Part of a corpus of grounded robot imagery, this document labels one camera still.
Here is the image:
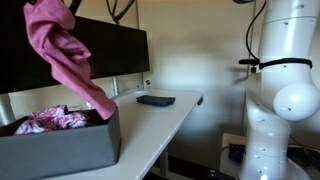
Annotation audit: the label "plain pink sheet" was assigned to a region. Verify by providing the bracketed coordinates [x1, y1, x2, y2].
[23, 0, 118, 121]

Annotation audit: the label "grey fabric box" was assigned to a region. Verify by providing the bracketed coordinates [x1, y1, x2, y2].
[0, 106, 122, 180]

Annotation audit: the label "dark folded towel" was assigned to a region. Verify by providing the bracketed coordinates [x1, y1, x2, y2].
[135, 94, 177, 108]

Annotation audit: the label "silver monitor stand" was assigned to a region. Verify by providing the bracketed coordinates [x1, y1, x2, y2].
[108, 75, 152, 105]
[0, 93, 17, 128]

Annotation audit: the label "black monitor with logo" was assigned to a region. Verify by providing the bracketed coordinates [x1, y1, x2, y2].
[71, 15, 151, 81]

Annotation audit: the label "white desk leg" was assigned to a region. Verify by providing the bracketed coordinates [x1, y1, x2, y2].
[159, 151, 170, 178]

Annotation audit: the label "black device on floor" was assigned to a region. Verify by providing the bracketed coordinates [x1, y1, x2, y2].
[228, 143, 248, 164]

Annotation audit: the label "pink white patterned sheet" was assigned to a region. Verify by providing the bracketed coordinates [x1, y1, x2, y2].
[13, 104, 90, 136]

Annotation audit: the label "black monitor without logo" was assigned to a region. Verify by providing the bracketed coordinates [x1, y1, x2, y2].
[0, 0, 78, 95]

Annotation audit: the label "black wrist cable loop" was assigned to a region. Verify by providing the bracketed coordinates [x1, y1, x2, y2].
[105, 0, 137, 25]

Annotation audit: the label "black cable strapped to arm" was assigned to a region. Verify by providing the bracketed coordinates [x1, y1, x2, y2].
[238, 0, 314, 75]

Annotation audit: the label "black floor cables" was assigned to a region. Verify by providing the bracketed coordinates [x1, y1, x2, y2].
[286, 144, 320, 171]

